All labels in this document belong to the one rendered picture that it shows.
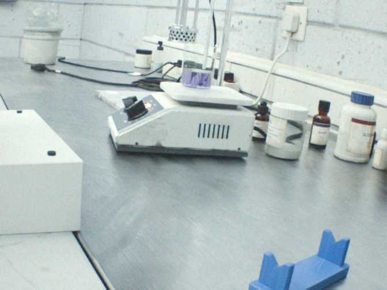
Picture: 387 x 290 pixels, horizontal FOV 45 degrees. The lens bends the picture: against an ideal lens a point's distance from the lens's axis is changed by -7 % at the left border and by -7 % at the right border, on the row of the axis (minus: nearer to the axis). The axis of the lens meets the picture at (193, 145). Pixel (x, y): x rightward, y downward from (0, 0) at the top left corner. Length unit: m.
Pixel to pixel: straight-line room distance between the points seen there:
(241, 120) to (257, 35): 0.69
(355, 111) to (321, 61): 0.36
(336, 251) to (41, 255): 0.24
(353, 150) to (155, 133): 0.33
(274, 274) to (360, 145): 0.50
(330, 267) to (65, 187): 0.24
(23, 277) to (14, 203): 0.08
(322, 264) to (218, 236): 0.11
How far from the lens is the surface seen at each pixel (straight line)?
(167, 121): 0.69
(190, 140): 0.71
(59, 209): 0.44
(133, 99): 0.76
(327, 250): 0.43
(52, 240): 0.43
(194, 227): 0.48
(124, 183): 0.58
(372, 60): 1.06
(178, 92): 0.71
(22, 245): 0.42
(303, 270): 0.41
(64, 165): 0.42
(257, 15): 1.40
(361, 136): 0.83
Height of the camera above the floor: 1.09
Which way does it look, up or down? 14 degrees down
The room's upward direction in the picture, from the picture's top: 7 degrees clockwise
